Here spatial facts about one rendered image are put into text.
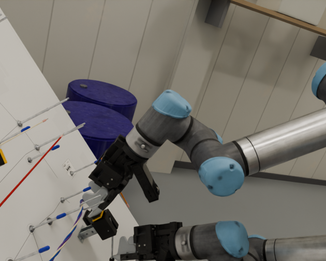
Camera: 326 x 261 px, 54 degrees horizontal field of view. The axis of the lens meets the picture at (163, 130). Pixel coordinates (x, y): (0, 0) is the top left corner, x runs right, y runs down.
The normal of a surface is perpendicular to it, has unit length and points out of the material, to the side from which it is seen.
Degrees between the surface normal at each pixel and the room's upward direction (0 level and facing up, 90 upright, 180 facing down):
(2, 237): 46
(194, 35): 90
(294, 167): 90
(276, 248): 58
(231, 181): 90
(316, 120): 41
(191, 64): 90
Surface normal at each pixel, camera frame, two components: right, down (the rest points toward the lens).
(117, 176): -0.04, 0.35
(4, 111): 0.89, -0.41
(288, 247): -0.61, -0.56
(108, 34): 0.27, 0.44
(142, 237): -0.56, -0.26
